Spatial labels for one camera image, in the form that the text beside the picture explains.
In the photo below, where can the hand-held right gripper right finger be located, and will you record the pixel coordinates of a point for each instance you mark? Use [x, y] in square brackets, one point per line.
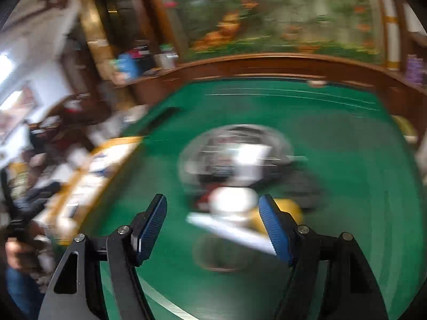
[275, 230]

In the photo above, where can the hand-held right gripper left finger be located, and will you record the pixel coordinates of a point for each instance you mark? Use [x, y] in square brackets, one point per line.
[151, 230]

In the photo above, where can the yellow round jar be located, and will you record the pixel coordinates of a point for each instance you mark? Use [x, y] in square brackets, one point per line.
[292, 211]

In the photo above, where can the yellow foam-lined box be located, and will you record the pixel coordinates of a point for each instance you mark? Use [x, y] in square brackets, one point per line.
[96, 173]

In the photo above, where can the person's left hand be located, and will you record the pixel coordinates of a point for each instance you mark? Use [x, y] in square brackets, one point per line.
[19, 255]

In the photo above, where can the white flat box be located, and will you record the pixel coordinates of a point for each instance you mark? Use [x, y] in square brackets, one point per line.
[230, 231]

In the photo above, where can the black round jar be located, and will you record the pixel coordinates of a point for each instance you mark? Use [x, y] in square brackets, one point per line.
[305, 190]

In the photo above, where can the white round container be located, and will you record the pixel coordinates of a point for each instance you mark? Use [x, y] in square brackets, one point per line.
[232, 203]

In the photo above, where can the mahjong table control panel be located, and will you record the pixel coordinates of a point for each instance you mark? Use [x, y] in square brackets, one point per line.
[206, 146]

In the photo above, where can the black smartphone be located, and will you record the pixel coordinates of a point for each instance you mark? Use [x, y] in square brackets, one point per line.
[168, 112]

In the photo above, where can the wooden cabinet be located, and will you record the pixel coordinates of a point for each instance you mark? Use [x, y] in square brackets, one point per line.
[267, 68]

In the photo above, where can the blue thermos jug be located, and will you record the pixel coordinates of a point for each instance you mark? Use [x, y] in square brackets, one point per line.
[128, 65]

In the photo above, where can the black thermos pot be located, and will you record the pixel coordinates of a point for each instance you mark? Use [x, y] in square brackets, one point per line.
[143, 56]

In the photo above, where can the stainless steel cup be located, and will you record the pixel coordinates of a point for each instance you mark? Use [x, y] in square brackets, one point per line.
[167, 56]

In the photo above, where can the purple spray can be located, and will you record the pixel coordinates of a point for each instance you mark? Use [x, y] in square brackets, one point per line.
[411, 68]
[421, 70]

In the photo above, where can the artificial flower display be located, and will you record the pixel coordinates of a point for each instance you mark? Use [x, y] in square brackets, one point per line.
[267, 16]

